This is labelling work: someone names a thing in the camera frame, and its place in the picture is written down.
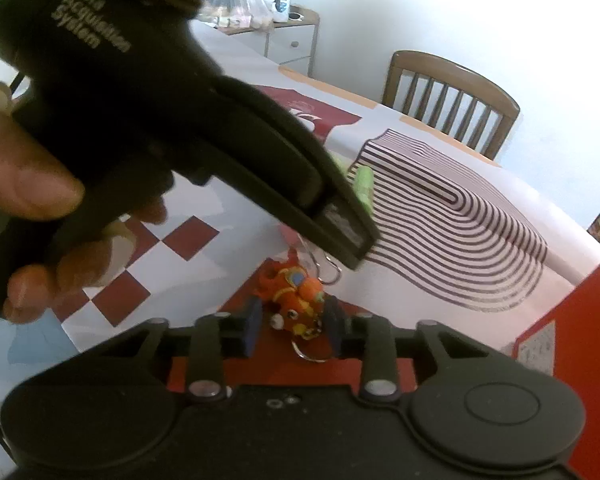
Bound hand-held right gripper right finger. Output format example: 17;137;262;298
324;295;487;403

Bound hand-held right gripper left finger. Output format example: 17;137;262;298
92;297;266;403

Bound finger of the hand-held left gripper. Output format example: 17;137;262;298
194;141;382;272
206;76;332;212

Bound orange toy keychain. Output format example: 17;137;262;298
259;255;332;364

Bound person's left hand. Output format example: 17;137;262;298
0;81;168;325

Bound silver metal hook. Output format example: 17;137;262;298
305;247;344;287

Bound printed red white table cover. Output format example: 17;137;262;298
0;22;511;396

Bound striped red cardboard box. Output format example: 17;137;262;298
349;129;600;480

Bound white drawer cabinet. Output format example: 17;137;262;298
264;6;322;79

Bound clear plastic bag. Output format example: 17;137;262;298
199;0;277;32

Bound wooden chair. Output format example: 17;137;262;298
381;50;522;162

